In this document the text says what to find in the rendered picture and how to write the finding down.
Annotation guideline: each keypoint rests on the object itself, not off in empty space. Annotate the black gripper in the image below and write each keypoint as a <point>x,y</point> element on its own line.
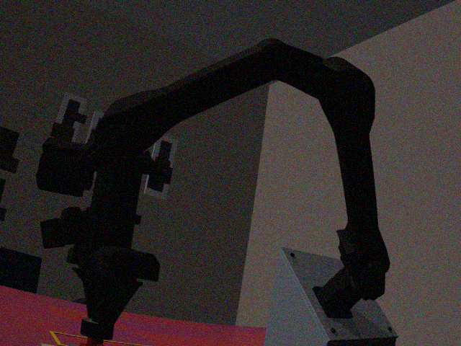
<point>109,273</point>

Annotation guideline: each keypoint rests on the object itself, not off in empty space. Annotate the black tyre with grey wheel rim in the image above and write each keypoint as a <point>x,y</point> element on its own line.
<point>90,328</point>

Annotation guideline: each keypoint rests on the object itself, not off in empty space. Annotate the yellow rectangular outline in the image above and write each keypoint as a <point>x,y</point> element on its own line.
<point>58,342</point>

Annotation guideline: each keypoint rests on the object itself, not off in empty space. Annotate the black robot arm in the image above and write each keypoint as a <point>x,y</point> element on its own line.
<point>134,123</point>

